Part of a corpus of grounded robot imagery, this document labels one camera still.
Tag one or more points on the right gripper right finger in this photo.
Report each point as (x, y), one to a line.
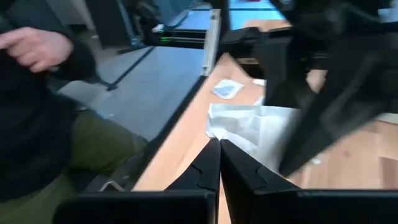
(239, 174)

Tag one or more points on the silver aluminium bar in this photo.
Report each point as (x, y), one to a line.
(211, 43)

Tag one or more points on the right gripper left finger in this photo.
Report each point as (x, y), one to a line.
(205, 174)

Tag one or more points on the black computer with green light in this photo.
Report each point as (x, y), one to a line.
(174, 39)

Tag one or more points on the person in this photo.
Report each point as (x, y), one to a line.
(31, 124)

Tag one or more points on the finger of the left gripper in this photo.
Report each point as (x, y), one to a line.
(286, 87)
(348, 109)

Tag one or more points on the person's hand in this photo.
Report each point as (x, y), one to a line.
(37, 49)

